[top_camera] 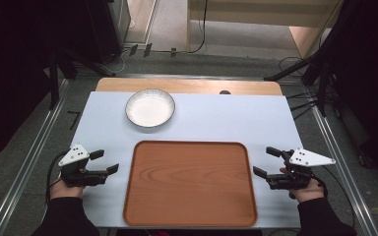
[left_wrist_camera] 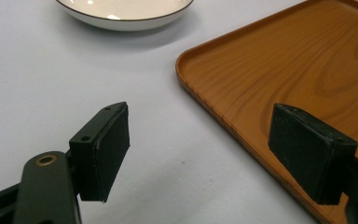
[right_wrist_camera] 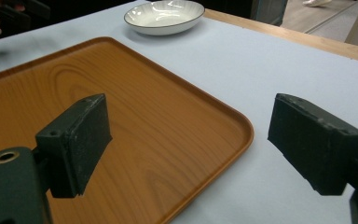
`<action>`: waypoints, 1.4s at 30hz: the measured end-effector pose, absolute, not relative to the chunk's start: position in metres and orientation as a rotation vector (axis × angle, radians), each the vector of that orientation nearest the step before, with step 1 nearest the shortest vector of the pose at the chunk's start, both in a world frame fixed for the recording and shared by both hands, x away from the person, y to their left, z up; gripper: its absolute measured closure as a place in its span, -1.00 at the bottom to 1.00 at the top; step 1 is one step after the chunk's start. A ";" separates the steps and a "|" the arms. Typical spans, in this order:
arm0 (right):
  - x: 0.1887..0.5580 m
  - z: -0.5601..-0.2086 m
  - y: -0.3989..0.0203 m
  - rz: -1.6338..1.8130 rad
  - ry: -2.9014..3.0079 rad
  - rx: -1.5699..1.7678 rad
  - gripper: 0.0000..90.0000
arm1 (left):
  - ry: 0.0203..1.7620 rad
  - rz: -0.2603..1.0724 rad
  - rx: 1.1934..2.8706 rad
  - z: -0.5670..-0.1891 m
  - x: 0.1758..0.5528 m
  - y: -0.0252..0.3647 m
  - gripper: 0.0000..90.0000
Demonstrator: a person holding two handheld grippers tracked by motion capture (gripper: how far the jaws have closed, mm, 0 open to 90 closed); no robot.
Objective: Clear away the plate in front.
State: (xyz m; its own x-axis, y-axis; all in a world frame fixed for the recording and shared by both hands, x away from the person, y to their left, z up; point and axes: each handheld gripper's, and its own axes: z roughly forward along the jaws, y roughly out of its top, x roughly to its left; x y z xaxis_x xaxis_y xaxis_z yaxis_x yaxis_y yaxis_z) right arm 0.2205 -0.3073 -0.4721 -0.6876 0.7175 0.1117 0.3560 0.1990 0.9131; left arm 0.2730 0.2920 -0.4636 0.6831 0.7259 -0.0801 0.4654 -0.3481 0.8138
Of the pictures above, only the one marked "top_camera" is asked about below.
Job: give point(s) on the light wooden furniture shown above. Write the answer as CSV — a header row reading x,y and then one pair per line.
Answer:
x,y
262,13

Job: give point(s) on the person's right hand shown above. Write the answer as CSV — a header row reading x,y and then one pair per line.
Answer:
x,y
310,194

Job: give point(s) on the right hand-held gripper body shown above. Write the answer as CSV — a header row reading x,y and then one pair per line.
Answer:
x,y
305,158

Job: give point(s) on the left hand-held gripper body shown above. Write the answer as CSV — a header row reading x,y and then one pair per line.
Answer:
x,y
74,155

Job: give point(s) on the black cabinet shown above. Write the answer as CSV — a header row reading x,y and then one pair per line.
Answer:
x,y
111,29

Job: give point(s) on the white bowl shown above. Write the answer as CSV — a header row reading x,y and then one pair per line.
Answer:
x,y
150,108

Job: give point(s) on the aluminium floor rail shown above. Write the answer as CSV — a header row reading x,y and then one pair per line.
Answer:
x,y
29,164
190,76
341,164

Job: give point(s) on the white table cover sheet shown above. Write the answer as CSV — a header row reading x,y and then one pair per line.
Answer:
x,y
229,118

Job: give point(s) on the black metal stand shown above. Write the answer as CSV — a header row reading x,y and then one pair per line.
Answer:
x,y
54,85
321,85

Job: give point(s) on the brown wooden tray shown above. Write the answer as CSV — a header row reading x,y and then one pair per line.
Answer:
x,y
190,185

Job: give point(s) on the person's left hand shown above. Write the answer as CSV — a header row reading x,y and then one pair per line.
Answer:
x,y
64,191

